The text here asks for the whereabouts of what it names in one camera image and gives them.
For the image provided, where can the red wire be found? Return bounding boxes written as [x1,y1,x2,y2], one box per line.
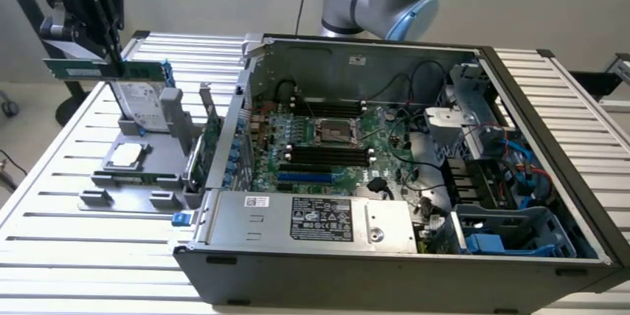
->
[511,166,553,184]

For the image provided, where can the black metal stand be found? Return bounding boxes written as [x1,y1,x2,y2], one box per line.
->
[0,0,91,127]

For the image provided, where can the blue wire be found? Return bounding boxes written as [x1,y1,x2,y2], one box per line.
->
[495,136,538,200]

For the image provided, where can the metal CPU socket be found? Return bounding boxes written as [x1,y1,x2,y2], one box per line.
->
[306,117,366,147]

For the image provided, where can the silver hard disk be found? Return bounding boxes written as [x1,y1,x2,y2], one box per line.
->
[108,80,167,134]

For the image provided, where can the open black PC case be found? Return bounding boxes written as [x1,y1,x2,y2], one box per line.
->
[171,32,630,308]

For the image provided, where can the black cable with plug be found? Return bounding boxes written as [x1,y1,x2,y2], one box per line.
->
[0,148,30,191]

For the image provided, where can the green RAM stick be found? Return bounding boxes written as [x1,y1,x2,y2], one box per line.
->
[43,57,164,81]

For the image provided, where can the blue plastic disk rail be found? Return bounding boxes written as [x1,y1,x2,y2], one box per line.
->
[159,58,178,90]

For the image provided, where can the metal disk bay cage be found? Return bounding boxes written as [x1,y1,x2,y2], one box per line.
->
[422,63,519,156]

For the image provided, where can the thick black wire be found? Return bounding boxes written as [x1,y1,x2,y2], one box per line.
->
[274,79,298,101]

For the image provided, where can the silver CPU chip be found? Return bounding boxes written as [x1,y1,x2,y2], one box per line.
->
[107,142,152,167]

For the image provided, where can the green graphics card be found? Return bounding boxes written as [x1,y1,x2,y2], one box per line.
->
[186,103,223,187]

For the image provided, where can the black chipset heatsink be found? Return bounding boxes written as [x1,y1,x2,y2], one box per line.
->
[366,177,391,193]

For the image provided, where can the green motherboard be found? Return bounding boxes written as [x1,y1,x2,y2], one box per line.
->
[250,103,430,198]

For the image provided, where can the grey power supply unit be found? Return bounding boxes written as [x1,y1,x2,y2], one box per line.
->
[202,190,421,256]

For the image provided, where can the black caster wheel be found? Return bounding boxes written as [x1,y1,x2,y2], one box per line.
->
[0,89,20,117]

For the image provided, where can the blue expansion slot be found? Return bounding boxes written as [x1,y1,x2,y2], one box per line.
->
[278,171,334,186]

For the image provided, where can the black looped wire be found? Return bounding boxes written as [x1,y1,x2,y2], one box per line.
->
[393,60,450,106]

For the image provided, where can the blue plastic disk bay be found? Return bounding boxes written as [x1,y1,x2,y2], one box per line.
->
[449,203,578,257]

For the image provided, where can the grey parts rack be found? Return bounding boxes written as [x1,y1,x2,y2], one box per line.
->
[78,82,228,213]

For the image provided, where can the aluminium profile frame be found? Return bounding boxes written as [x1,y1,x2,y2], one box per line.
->
[570,52,630,110]

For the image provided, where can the black RAM slot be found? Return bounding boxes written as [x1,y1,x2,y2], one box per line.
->
[288,150,374,158]
[287,160,374,169]
[294,105,366,114]
[287,155,374,163]
[294,97,366,105]
[294,101,366,109]
[288,145,374,153]

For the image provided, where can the black expansion slot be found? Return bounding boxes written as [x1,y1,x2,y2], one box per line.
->
[275,183,322,193]

